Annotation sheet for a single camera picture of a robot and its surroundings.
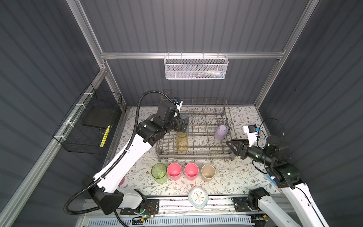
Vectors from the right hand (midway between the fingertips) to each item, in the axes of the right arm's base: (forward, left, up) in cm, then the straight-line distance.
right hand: (230, 143), depth 65 cm
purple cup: (+18, -1, -17) cm, 25 cm away
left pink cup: (-3, +29, -26) cm, 39 cm away
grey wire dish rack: (+29, +3, -28) cm, 40 cm away
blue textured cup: (+27, +23, -11) cm, 37 cm away
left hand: (+13, +24, +5) cm, 28 cm away
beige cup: (-4, +8, -27) cm, 28 cm away
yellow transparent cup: (+10, +24, -18) cm, 32 cm away
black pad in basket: (+16, +68, +2) cm, 70 cm away
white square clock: (-18, +15, -25) cm, 34 cm away
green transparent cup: (-7, +36, -18) cm, 41 cm away
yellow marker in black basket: (+1, +61, +1) cm, 61 cm away
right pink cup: (-3, +18, -26) cm, 32 cm away
